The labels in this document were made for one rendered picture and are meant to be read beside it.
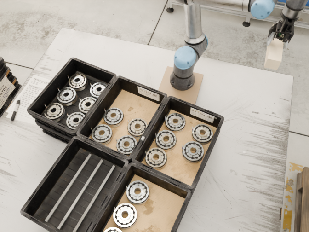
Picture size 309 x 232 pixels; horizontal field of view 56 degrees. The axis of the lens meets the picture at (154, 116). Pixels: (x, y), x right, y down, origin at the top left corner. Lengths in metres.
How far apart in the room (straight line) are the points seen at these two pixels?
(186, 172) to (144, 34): 2.00
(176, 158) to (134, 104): 0.37
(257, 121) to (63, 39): 1.38
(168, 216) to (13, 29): 2.77
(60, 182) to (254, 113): 1.11
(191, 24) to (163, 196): 0.88
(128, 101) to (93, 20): 1.90
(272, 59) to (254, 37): 1.75
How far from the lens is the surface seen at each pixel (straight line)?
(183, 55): 1.62
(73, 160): 1.47
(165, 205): 1.34
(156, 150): 1.40
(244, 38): 3.18
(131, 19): 3.31
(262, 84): 1.90
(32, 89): 1.95
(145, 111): 1.54
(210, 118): 1.46
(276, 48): 1.53
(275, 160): 1.66
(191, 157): 1.39
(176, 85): 1.73
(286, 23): 1.39
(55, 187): 1.45
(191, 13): 1.57
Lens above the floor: 2.13
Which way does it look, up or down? 59 degrees down
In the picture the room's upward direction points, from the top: 3 degrees counter-clockwise
